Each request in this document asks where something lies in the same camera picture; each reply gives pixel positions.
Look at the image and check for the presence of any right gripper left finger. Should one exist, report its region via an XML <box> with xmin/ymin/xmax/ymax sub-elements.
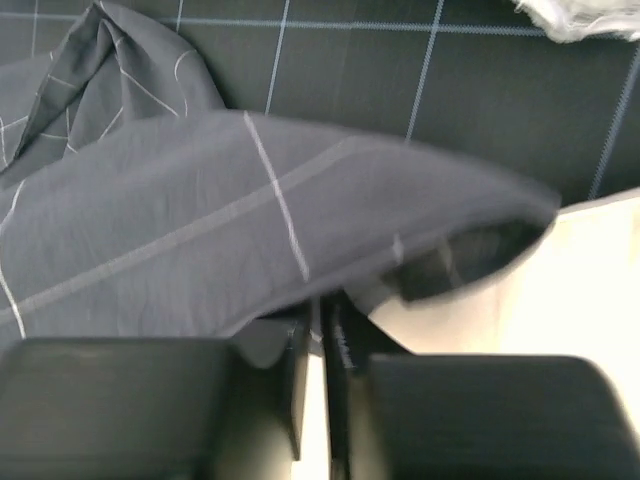
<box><xmin>1</xmin><ymin>318</ymin><xmax>309</xmax><ymax>479</ymax></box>

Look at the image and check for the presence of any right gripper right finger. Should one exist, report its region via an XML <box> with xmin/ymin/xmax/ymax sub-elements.
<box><xmin>320</xmin><ymin>297</ymin><xmax>628</xmax><ymax>479</ymax></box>

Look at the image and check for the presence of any grey checked pillowcase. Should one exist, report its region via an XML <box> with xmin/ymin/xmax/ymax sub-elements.
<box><xmin>1</xmin><ymin>2</ymin><xmax>560</xmax><ymax>349</ymax></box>

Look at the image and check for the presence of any white plain pillow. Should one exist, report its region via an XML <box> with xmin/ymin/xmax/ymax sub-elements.
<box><xmin>514</xmin><ymin>0</ymin><xmax>639</xmax><ymax>43</ymax></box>

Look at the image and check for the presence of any black grid cutting mat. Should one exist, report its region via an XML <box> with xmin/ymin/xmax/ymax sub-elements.
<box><xmin>0</xmin><ymin>0</ymin><xmax>640</xmax><ymax>206</ymax></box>

